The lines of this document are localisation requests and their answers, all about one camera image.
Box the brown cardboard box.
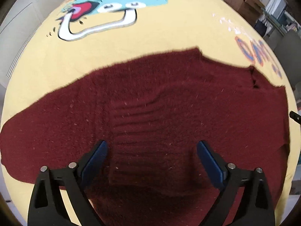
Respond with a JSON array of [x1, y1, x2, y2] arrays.
[[223, 0, 265, 27]]

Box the white wardrobe doors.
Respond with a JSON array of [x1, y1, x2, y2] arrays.
[[0, 0, 71, 88]]

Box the yellow dinosaur print bedsheet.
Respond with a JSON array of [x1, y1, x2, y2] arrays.
[[1, 0, 300, 225]]

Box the dark red knit sweater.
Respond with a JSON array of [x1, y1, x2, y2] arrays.
[[1, 48, 289, 225]]

